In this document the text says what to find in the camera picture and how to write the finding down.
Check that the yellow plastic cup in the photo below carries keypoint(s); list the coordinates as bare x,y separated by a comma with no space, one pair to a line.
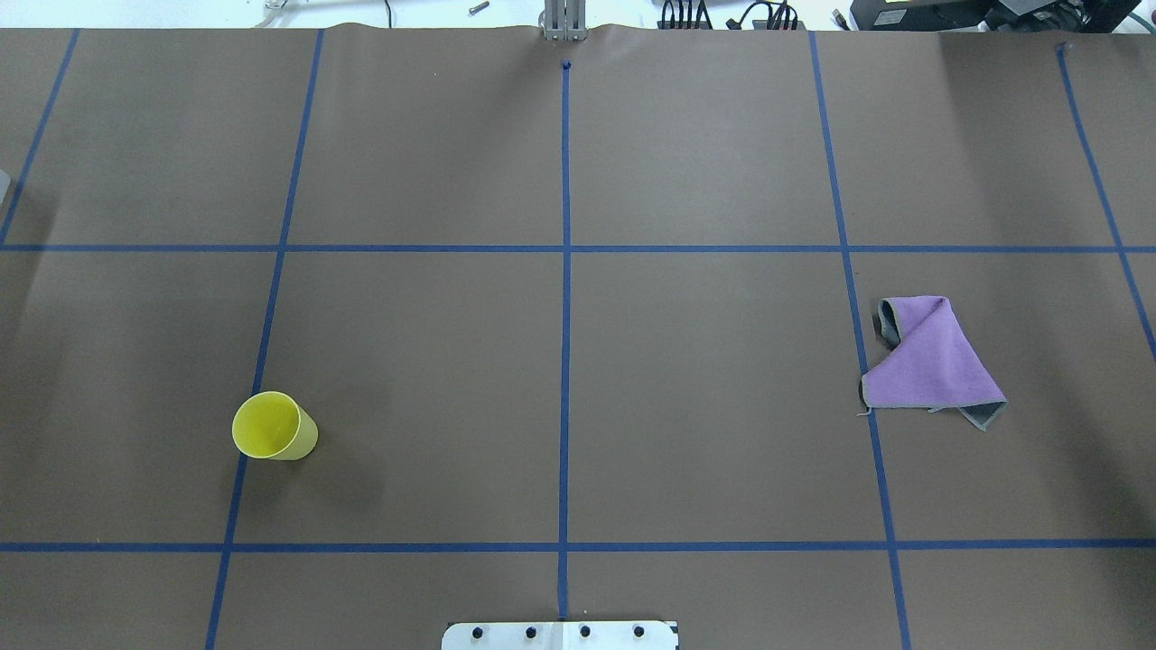
273,426

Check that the purple cloth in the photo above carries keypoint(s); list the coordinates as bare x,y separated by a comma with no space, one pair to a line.
931,364

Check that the brown paper table cover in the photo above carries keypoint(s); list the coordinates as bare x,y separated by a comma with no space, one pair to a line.
582,328

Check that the aluminium frame post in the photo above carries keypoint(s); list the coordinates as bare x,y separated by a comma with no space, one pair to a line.
564,21

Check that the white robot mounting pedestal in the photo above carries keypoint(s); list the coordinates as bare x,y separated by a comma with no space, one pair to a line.
597,634

